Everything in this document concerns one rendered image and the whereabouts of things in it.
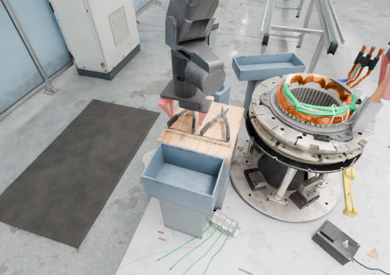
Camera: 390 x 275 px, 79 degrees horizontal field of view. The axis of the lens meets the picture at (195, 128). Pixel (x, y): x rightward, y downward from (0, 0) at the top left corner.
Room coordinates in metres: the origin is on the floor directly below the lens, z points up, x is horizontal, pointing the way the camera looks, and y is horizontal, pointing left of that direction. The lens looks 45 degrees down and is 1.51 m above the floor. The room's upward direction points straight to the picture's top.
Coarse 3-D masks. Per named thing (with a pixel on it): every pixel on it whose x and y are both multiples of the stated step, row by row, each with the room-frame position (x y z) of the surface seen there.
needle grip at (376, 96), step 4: (384, 80) 0.42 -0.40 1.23; (380, 84) 0.42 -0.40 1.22; (380, 88) 0.41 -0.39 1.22; (376, 92) 0.42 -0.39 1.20; (380, 92) 0.41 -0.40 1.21; (372, 96) 0.42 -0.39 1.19; (376, 96) 0.41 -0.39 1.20; (380, 96) 0.41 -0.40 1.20; (372, 100) 0.41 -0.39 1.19; (376, 100) 0.41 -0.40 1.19
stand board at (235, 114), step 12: (180, 108) 0.53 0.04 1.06; (216, 108) 0.53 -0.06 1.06; (240, 108) 0.53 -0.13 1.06; (180, 120) 0.48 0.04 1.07; (192, 120) 0.48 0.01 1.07; (204, 120) 0.48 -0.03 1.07; (228, 120) 0.48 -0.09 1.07; (240, 120) 0.48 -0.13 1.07; (168, 132) 0.43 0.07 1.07; (216, 132) 0.43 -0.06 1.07; (180, 144) 0.39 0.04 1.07; (192, 144) 0.39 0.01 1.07; (204, 144) 0.39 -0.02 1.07; (216, 144) 0.39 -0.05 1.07; (228, 156) 0.35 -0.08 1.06
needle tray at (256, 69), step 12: (240, 60) 0.84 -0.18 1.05; (252, 60) 0.85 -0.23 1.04; (264, 60) 0.86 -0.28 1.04; (276, 60) 0.87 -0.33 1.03; (288, 60) 0.87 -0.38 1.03; (300, 60) 0.81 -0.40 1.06; (240, 72) 0.74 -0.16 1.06; (252, 72) 0.74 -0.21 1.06; (264, 72) 0.75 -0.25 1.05; (276, 72) 0.76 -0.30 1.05; (288, 72) 0.76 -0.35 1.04; (300, 72) 0.77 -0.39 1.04; (252, 84) 0.79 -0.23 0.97
